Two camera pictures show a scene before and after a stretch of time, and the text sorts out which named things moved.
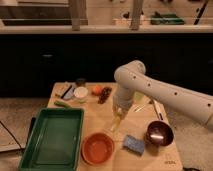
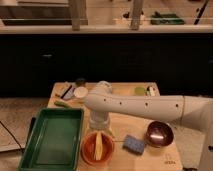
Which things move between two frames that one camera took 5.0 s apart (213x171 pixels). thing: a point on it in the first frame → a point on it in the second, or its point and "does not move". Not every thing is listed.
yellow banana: (116, 123) → (98, 146)
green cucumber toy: (62, 104) does not move
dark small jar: (80, 82) does not move
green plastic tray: (54, 142) does not move
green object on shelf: (166, 19) does not move
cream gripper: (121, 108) → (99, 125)
